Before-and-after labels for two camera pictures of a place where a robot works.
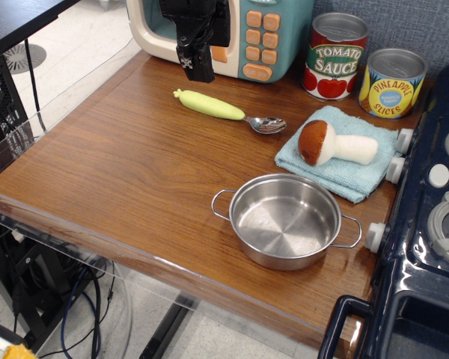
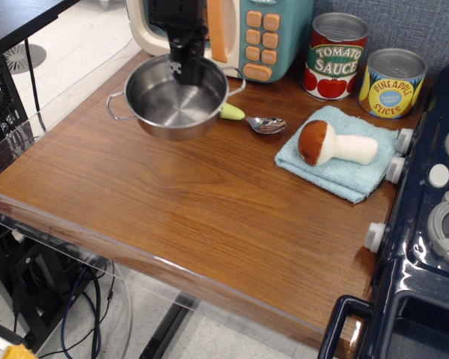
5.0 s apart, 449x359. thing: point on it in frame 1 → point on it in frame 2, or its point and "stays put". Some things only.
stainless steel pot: [284, 221] → [171, 109]
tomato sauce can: [337, 42] stays put
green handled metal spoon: [262, 125] stays put
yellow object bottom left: [18, 351] stays put
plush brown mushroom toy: [319, 145] stays put
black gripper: [207, 22] → [186, 22]
